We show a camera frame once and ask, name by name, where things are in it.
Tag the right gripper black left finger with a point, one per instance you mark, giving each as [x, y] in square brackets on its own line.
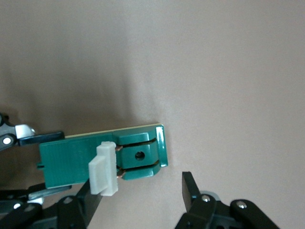
[71, 212]

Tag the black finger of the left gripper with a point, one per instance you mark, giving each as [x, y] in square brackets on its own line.
[43, 138]
[35, 193]

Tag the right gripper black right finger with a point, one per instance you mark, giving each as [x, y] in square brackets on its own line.
[197, 210]

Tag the brown paper table cover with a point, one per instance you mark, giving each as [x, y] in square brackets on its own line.
[190, 59]

